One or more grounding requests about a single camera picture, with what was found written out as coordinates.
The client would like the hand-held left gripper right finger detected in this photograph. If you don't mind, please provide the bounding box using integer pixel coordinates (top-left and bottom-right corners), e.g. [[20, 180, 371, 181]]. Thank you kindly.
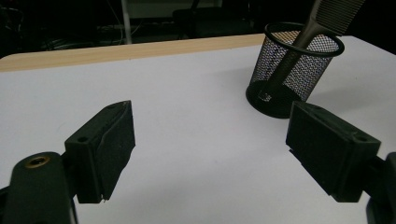
[[285, 100, 382, 203]]

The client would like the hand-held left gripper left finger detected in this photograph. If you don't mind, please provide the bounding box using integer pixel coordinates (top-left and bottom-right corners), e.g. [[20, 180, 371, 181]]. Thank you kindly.
[[64, 100, 136, 204]]

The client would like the black mesh pen holder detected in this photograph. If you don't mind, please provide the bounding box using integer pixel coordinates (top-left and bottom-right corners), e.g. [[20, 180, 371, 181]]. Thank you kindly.
[[245, 21, 346, 119]]

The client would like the white desk leg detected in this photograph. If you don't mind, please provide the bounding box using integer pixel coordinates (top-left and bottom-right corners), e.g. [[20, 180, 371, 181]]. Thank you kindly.
[[120, 0, 134, 45]]

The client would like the black comb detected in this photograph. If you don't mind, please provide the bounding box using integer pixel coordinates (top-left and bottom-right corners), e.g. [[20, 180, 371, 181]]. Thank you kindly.
[[257, 0, 367, 104]]

